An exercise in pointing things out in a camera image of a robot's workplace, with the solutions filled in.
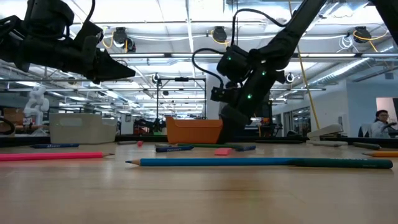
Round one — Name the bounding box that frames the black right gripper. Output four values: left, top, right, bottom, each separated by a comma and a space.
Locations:
216, 82, 271, 144

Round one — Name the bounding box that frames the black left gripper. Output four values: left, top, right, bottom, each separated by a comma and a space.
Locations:
18, 35, 137, 85

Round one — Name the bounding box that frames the pink eraser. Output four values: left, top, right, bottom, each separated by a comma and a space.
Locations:
214, 147, 233, 157

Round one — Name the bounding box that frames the blue pencil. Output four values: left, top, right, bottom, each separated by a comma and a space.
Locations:
125, 157, 295, 167

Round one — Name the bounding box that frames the dark blue marker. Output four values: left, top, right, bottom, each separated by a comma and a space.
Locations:
155, 146, 195, 154

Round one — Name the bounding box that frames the pink pencil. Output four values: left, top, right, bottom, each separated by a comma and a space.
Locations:
0, 151, 115, 162

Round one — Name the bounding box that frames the dark grey crayon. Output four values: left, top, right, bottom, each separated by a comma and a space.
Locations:
353, 142, 382, 151

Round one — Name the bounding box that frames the orange plastic bin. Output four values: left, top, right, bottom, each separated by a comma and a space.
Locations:
164, 116, 224, 145

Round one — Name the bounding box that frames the white background cabinet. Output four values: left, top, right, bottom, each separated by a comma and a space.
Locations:
120, 113, 135, 136

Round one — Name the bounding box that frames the small light grey bin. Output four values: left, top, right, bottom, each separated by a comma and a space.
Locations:
49, 113, 118, 145

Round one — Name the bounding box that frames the cardboard box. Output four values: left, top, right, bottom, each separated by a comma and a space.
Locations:
0, 108, 25, 138

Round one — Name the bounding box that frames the white chair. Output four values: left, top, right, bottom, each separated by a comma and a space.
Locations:
357, 123, 373, 138

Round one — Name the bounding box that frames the person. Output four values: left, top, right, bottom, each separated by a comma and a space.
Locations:
369, 109, 398, 139

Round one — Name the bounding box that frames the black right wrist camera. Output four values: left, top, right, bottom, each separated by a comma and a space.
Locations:
210, 85, 237, 103

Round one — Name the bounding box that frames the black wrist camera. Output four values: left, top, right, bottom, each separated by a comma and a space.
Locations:
210, 85, 237, 103
74, 21, 104, 47

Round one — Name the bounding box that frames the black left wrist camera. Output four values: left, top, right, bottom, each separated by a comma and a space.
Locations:
74, 21, 104, 47

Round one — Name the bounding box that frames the black ceiling light rail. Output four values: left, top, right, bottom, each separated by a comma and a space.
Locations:
107, 52, 357, 62

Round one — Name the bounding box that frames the black background rig frame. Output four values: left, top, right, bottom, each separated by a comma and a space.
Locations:
156, 77, 207, 121

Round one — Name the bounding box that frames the black left wrist camera cable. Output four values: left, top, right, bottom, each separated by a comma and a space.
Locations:
83, 0, 96, 26

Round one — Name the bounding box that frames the black table frame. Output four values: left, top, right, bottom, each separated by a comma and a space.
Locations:
0, 134, 398, 149

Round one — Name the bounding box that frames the yellow hanging cable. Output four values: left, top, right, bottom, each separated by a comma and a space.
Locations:
297, 45, 321, 131

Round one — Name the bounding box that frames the black hanging cable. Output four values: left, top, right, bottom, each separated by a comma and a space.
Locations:
231, 0, 239, 47

